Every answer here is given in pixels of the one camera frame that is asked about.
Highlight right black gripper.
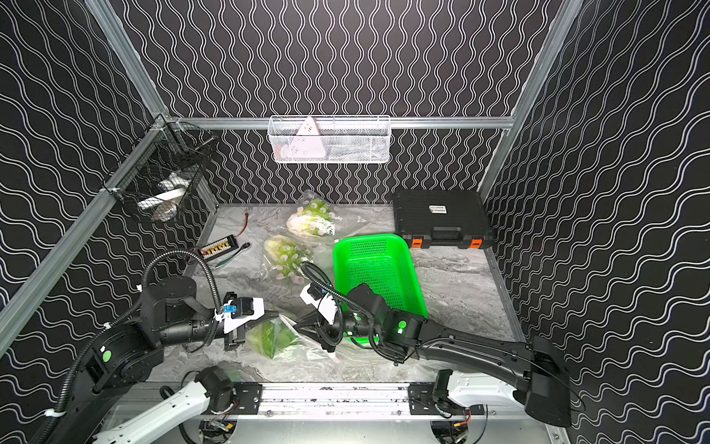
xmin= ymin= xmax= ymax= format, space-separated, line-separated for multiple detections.
xmin=291 ymin=310 xmax=383 ymax=354

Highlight zip-top bag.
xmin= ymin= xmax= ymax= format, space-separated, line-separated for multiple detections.
xmin=239 ymin=317 xmax=339 ymax=382

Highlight green plastic basket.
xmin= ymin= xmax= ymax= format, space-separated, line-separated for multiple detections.
xmin=333 ymin=234 xmax=429 ymax=318

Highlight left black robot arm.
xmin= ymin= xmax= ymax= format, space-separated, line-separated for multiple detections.
xmin=33 ymin=249 xmax=278 ymax=443

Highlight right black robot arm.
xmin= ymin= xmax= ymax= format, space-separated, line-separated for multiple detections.
xmin=295 ymin=262 xmax=572 ymax=427

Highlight middle bagged chinese cabbage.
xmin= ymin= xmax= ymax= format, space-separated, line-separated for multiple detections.
xmin=261 ymin=235 xmax=333 ymax=286

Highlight bagged chinese cabbage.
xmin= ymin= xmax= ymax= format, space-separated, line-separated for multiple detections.
xmin=286 ymin=190 xmax=370 ymax=243
xmin=261 ymin=235 xmax=333 ymax=286

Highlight far bagged chinese cabbage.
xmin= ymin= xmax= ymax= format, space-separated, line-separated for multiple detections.
xmin=286 ymin=190 xmax=370 ymax=243

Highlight white items in black basket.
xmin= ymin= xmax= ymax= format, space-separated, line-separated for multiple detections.
xmin=137 ymin=172 xmax=192 ymax=222

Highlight pink triangle card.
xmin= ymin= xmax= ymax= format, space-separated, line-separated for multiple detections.
xmin=282 ymin=116 xmax=327 ymax=161

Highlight black tool case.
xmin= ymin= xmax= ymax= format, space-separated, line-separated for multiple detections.
xmin=392 ymin=190 xmax=496 ymax=250

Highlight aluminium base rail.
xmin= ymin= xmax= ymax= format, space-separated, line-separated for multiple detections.
xmin=118 ymin=380 xmax=556 ymax=420

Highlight black wire wall basket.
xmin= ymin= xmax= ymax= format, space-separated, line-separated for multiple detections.
xmin=108 ymin=121 xmax=218 ymax=224

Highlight white wire wall basket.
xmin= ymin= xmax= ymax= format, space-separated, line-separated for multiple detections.
xmin=267 ymin=115 xmax=392 ymax=164

